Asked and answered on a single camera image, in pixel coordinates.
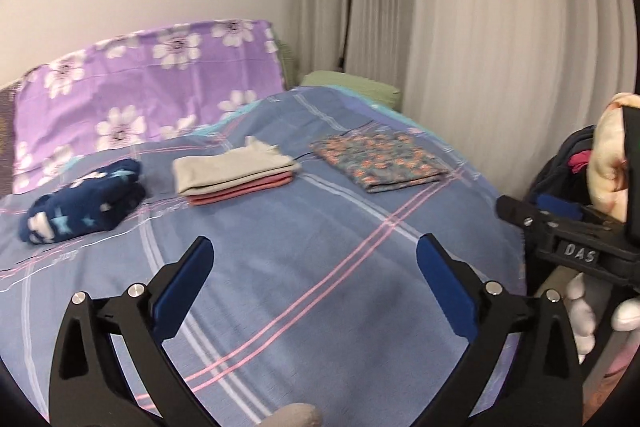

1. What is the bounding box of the white pleated curtain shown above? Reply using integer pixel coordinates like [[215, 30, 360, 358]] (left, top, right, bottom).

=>
[[287, 0, 640, 208]]

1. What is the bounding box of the pink folded garment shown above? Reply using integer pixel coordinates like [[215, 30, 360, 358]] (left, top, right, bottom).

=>
[[185, 172, 296, 206]]

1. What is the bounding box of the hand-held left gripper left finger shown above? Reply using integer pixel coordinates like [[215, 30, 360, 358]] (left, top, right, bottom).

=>
[[48, 235, 216, 427]]

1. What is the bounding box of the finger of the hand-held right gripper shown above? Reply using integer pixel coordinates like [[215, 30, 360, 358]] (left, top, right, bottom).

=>
[[532, 193, 591, 221], [496, 196, 556, 238]]

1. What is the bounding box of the green pillow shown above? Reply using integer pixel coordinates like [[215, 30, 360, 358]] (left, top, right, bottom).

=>
[[300, 71, 402, 110]]

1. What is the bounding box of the dark clothes pile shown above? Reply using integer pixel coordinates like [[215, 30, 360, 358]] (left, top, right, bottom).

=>
[[529, 127, 601, 210]]

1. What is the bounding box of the person's right hand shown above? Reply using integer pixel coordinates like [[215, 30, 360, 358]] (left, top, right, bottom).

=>
[[565, 273, 640, 355]]

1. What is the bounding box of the pile of clothes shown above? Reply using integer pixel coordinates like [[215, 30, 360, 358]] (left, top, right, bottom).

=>
[[587, 93, 640, 224]]

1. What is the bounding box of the dark tree print cushion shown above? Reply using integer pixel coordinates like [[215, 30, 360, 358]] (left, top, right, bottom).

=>
[[0, 79, 23, 198]]

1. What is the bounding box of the beige folded garment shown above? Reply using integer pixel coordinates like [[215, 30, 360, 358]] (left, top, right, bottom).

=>
[[172, 136, 301, 196]]

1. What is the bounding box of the navy star print fleece garment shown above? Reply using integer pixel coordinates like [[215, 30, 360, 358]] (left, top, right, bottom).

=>
[[18, 158, 147, 244]]

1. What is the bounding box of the blue plaid bed sheet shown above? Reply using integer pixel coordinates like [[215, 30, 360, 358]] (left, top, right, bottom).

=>
[[0, 87, 526, 427]]

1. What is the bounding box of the purple floral pillow cover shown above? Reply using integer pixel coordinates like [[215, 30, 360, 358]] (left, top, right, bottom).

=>
[[12, 19, 288, 195]]

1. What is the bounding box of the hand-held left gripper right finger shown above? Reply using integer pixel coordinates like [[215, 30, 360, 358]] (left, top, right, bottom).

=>
[[416, 233, 585, 427]]

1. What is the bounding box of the teal orange floral garment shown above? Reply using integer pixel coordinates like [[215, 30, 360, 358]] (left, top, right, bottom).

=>
[[310, 130, 448, 194]]

